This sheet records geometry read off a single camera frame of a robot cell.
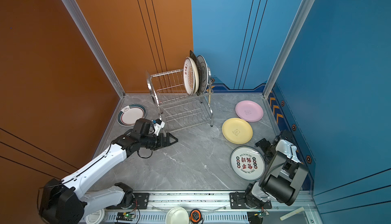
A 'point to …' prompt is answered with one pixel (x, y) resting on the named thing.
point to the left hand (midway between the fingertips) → (173, 140)
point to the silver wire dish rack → (178, 110)
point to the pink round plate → (249, 111)
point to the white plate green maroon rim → (128, 115)
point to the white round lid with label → (98, 217)
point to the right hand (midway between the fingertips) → (260, 151)
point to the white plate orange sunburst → (189, 76)
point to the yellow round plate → (238, 131)
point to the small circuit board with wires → (263, 213)
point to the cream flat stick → (291, 214)
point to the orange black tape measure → (195, 216)
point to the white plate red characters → (248, 163)
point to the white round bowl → (177, 215)
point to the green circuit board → (123, 216)
